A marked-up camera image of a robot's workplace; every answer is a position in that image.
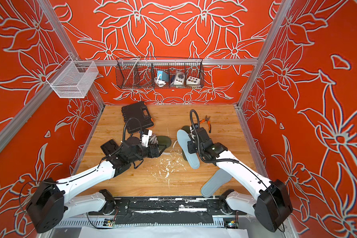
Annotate clear plastic wall bin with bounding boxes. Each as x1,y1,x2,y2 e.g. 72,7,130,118
47,61,99,99

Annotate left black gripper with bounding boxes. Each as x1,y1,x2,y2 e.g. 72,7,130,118
129,142,167,165

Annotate white dotted cube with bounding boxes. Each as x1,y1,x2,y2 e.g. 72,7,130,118
186,76,200,86

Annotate blue white box in basket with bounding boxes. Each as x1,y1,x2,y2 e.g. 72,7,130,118
157,70,170,82

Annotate orange black pliers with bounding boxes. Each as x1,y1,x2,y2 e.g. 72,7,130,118
200,115,212,133

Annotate black plastic tool case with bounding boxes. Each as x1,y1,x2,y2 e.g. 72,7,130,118
122,101,154,134

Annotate green canvas shoe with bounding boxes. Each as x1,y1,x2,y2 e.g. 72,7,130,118
180,126,193,161
152,135,172,150

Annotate black wire wall basket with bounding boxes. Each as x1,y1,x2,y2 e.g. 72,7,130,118
116,57,205,89

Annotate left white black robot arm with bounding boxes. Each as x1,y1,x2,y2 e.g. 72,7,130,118
26,127,161,234

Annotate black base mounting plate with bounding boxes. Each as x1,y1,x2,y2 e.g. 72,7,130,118
87,196,246,228

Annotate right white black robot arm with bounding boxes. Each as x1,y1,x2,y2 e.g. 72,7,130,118
177,109,293,232

